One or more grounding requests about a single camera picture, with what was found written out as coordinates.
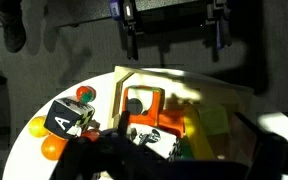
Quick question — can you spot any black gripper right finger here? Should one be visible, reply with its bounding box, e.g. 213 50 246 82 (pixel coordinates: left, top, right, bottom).
235 113 288 180

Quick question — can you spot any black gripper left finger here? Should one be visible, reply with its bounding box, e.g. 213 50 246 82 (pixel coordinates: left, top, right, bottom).
50 111 130 180

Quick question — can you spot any black fabric block letter A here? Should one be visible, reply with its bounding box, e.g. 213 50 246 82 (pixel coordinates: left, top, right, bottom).
44 96 95 139

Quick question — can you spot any wooden tray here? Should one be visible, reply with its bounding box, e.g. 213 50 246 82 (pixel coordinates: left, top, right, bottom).
108 66 255 166

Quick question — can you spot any red apple toy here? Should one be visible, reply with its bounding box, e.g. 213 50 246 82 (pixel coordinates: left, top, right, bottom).
81 129 99 142

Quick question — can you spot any orange fruit toy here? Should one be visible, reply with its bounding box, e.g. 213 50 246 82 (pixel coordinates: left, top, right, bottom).
41 135 67 160

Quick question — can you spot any red strawberry toy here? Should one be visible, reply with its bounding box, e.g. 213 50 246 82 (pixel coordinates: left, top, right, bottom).
76 86 96 103

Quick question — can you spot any lime green cube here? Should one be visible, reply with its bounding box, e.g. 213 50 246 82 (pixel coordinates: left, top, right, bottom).
198 105 229 135

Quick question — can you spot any yellow fruit toy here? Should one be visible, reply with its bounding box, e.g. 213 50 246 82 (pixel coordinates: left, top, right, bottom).
28 116 49 138

